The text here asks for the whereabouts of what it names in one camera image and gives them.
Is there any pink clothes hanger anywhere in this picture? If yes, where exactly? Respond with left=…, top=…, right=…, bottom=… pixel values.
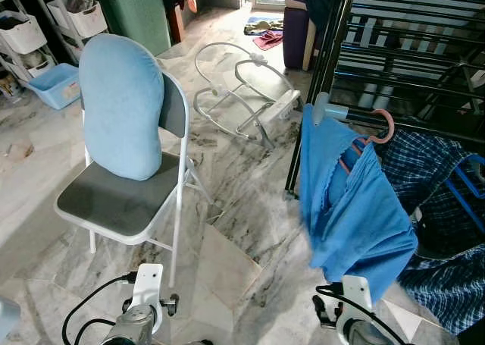
left=337, top=108, right=396, bottom=175

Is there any light blue pillow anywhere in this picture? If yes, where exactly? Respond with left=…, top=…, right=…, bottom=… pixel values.
left=78, top=33, right=166, bottom=181

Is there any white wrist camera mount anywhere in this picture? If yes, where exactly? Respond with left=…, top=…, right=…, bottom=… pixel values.
left=130, top=264, right=165, bottom=334
left=337, top=275, right=374, bottom=338

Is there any light blue plastic tub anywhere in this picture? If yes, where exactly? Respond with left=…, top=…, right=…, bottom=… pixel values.
left=27, top=63, right=81, bottom=109

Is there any black clothes drying rack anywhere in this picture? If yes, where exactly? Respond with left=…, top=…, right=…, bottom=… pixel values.
left=285, top=0, right=485, bottom=202

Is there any colourful floor mat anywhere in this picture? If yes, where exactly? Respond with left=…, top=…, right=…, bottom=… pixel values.
left=244, top=15, right=285, bottom=36

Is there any white folding chair grey seat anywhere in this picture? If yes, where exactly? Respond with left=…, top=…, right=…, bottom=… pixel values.
left=55, top=71, right=214, bottom=289

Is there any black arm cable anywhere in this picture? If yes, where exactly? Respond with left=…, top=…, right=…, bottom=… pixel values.
left=62, top=271, right=139, bottom=345
left=314, top=283, right=414, bottom=345

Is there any white storage basket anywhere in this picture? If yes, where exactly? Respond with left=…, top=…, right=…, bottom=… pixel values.
left=0, top=11, right=48, bottom=55
left=47, top=0, right=108, bottom=39

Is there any red cloth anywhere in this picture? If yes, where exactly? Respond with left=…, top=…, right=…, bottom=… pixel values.
left=252, top=28, right=284, bottom=52

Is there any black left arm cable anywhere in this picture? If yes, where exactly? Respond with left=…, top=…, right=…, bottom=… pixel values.
left=62, top=271, right=139, bottom=345

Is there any purple stool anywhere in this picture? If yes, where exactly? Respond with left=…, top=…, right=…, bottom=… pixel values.
left=283, top=0, right=318, bottom=71

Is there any white tubular rocker frame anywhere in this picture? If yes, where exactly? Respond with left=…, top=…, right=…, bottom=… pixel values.
left=192, top=42, right=304, bottom=150

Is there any blue plastic clothes hanger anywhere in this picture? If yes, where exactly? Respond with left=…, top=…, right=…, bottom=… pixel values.
left=446, top=154, right=485, bottom=234

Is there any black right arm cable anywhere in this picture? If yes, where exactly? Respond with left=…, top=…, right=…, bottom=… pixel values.
left=314, top=283, right=414, bottom=345

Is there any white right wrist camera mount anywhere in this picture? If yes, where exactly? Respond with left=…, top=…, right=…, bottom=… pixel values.
left=337, top=275, right=374, bottom=338

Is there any blue plaid shirt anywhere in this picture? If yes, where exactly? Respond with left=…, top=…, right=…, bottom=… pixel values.
left=377, top=129, right=485, bottom=337

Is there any green laundry basket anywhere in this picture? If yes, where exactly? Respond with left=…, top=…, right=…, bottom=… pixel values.
left=92, top=0, right=174, bottom=56

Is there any dark clothes pile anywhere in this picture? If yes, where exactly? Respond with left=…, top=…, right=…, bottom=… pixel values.
left=302, top=0, right=357, bottom=35

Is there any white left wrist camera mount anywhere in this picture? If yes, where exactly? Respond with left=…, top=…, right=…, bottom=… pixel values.
left=130, top=264, right=165, bottom=334

